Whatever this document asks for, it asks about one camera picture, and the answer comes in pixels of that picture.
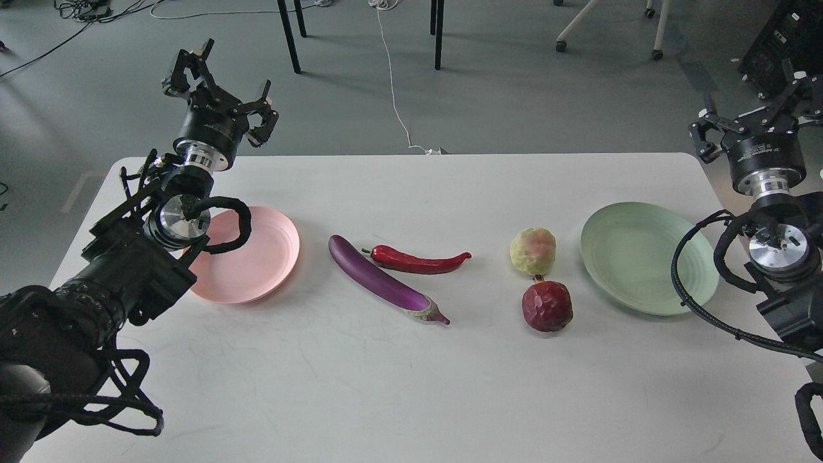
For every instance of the black equipment case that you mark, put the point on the black equipment case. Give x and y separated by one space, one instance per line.
793 32

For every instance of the light green plate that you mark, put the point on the light green plate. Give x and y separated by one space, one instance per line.
627 249

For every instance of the red chili pepper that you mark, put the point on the red chili pepper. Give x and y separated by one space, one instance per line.
390 258

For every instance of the white chair base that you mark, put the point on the white chair base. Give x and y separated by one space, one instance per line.
590 24

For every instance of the pink plate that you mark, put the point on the pink plate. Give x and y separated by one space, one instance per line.
254 270

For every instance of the black table legs right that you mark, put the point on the black table legs right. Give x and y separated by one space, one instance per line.
436 30

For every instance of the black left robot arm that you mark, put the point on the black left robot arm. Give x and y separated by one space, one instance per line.
60 359

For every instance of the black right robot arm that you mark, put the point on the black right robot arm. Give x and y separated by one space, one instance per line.
775 247

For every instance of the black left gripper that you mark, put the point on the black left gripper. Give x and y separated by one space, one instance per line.
214 125

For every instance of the yellow-green peach fruit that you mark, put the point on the yellow-green peach fruit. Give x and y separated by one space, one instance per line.
533 251

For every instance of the dark red pomegranate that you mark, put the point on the dark red pomegranate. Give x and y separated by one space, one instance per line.
547 305

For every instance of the black table legs left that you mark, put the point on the black table legs left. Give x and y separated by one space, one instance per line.
285 11

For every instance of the black table legs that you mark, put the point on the black table legs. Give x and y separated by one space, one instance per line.
285 11
436 30

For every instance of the purple eggplant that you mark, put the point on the purple eggplant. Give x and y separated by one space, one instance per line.
381 284

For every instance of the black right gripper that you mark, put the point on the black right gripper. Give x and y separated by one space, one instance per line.
755 157

